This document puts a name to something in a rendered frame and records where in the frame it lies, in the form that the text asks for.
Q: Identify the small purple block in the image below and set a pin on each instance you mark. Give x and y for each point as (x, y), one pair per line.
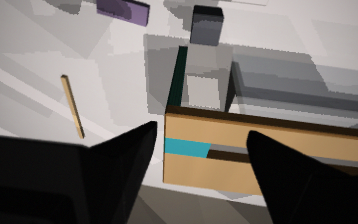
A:
(127, 10)

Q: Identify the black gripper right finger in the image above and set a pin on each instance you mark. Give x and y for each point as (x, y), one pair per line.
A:
(299, 189)

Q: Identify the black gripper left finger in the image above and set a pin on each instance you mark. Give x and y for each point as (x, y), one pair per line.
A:
(103, 180)

